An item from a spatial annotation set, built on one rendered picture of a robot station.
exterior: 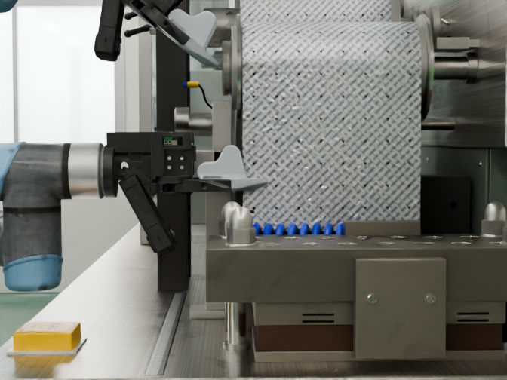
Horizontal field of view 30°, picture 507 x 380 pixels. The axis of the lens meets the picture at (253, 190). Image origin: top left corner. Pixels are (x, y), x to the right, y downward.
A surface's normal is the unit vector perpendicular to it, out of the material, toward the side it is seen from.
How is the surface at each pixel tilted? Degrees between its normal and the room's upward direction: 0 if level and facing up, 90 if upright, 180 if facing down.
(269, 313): 90
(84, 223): 90
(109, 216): 90
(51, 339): 90
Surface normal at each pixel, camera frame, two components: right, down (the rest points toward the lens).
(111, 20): 0.00, 0.04
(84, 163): 0.03, -0.22
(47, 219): 0.65, 0.04
